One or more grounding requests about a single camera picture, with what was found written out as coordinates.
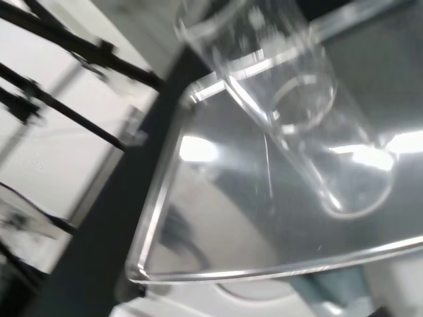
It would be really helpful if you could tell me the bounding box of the black tripod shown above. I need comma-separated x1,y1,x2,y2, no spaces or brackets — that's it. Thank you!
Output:
0,0,166,238

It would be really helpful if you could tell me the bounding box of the black bench cloth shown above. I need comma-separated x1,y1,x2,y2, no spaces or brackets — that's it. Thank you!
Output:
22,0,423,317

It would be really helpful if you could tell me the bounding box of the white electronic balance steel pan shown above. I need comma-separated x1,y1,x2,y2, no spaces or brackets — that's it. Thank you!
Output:
110,0,423,317

